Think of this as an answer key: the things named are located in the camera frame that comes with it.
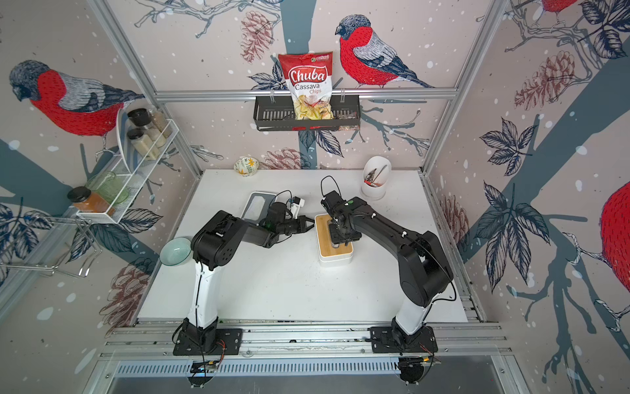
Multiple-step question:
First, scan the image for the floral ceramic bowl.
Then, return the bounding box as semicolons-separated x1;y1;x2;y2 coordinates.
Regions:
233;157;259;177

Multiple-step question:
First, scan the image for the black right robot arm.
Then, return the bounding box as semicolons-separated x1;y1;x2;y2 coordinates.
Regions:
322;191;454;347

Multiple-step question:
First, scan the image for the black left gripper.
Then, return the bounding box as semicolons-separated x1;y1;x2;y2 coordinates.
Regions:
276;217;319;236

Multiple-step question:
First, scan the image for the pale green bowl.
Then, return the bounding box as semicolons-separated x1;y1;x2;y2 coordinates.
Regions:
159;237;192;267

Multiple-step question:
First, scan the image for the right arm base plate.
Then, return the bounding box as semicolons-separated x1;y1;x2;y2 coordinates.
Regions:
369;325;438;354

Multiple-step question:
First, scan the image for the aluminium frame post left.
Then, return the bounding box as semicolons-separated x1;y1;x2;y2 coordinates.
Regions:
87;0;203;180

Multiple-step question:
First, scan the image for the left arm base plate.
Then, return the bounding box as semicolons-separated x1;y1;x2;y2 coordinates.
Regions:
172;328;243;356

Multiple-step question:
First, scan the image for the white wire wall shelf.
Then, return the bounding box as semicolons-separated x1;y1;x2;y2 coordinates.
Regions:
78;108;180;224

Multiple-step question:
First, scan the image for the black wall basket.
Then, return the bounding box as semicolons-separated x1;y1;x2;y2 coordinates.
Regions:
254;95;361;131

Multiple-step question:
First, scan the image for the red Chuba chips bag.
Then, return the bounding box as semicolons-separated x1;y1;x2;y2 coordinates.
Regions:
279;52;334;121

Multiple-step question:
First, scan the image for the green glass cup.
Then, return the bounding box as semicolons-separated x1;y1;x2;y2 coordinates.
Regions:
85;172;129;205

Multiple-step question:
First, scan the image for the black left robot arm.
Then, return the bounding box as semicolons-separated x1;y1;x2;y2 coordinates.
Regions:
182;202;315;347

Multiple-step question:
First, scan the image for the bamboo tissue box lid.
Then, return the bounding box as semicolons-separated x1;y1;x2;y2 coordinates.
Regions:
314;212;354;260

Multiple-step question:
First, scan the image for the aluminium horizontal frame bar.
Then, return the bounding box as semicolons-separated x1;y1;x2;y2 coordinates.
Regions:
154;87;459;103

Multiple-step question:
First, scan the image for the spice jar black lid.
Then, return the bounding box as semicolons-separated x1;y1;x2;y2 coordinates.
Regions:
128;108;167;148
126;128;159;161

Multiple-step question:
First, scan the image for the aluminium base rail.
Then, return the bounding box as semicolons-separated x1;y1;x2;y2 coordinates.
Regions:
96;321;515;361

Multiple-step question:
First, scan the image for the orange jar black lid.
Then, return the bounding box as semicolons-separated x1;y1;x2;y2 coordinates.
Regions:
67;186;115;216

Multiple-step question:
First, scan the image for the aluminium frame post right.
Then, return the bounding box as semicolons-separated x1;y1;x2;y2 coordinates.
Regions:
421;0;509;177

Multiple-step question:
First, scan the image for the white plate on shelf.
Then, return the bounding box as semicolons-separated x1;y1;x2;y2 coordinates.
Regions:
116;108;136;173

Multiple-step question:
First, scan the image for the grey tissue box lid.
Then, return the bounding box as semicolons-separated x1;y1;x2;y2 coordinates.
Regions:
241;191;277;224

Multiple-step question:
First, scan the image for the white utensil holder cup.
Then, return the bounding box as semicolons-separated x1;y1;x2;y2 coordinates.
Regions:
360;156;391;200

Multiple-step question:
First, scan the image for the chrome wire rack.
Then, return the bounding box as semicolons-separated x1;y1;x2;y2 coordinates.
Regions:
1;214;103;281

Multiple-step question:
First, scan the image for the aluminium frame post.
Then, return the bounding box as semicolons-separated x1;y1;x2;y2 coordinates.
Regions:
421;0;509;177
87;0;203;180

